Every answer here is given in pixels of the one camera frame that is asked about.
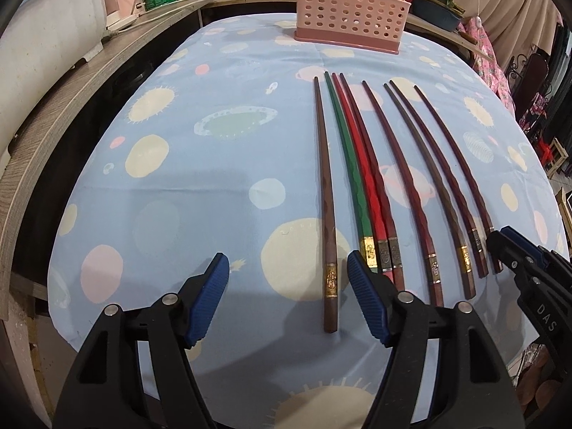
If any green chopstick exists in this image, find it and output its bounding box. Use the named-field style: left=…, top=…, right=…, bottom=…
left=324, top=71, right=377, bottom=273

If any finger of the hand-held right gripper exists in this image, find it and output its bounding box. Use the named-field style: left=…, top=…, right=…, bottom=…
left=486, top=231, right=543, bottom=287
left=499, top=226, right=566, bottom=266

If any dark red twisted chopstick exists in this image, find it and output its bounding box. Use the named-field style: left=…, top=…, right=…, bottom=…
left=361, top=79, right=445, bottom=308

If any wooden stool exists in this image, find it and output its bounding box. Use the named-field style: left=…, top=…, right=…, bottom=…
left=543, top=136, right=570, bottom=179

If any white plastic tub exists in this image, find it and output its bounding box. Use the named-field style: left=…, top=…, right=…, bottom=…
left=0, top=0, right=112, bottom=162

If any blue basin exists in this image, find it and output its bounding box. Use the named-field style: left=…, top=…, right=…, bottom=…
left=409, top=0, right=465, bottom=32

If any olive brown chopstick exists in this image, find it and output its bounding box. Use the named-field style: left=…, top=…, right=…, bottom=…
left=383, top=83, right=477, bottom=300

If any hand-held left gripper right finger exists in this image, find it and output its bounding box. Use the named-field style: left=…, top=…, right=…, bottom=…
left=346, top=250, right=526, bottom=429

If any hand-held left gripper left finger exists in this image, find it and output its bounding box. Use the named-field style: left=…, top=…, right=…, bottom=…
left=54, top=252, right=231, bottom=429

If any pink perforated utensil basket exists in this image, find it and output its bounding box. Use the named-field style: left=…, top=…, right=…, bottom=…
left=294, top=0, right=412, bottom=55

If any pink floral cloth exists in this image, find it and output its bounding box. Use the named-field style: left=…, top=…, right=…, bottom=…
left=465, top=15, right=512, bottom=108

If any blue planet print tablecloth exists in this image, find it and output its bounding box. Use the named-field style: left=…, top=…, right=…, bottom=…
left=47, top=13, right=570, bottom=429

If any dark maroon chopstick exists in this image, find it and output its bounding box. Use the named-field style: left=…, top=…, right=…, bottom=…
left=390, top=79, right=490, bottom=279
left=414, top=85, right=504, bottom=275

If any dark metal chair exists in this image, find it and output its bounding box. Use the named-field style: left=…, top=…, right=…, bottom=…
left=509, top=49, right=550, bottom=121

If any dark reddish brown chopstick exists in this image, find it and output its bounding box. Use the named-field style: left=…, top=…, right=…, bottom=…
left=339, top=73, right=406, bottom=293

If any beige curtain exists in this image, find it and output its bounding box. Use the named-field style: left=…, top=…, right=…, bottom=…
left=447, top=0, right=564, bottom=59

